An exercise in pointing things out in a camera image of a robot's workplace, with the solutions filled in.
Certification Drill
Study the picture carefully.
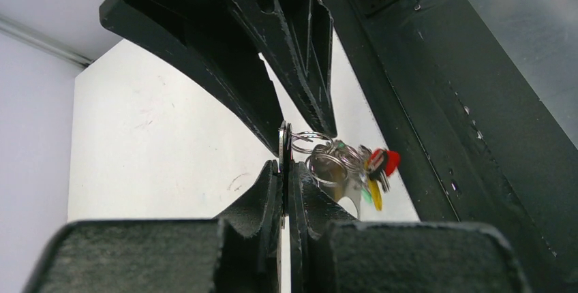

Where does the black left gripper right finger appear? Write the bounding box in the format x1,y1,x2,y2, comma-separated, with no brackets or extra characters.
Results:
288,162,529,292

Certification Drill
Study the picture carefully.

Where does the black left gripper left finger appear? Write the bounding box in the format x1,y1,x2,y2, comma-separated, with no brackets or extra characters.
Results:
25,160,282,292

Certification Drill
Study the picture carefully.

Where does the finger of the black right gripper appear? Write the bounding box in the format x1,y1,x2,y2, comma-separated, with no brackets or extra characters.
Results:
99,0,283,155
229,0,337,138

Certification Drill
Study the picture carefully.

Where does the black tag key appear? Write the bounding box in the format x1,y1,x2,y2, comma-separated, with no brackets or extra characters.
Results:
279,121,292,179

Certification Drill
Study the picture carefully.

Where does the red tag key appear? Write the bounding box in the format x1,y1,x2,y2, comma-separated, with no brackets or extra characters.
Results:
365,149,401,181

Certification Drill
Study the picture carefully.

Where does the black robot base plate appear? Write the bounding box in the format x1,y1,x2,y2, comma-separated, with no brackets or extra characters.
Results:
322,0,577,292

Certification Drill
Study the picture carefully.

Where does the left aluminium frame rail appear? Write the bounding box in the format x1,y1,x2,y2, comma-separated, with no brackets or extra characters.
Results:
1,14,94,69

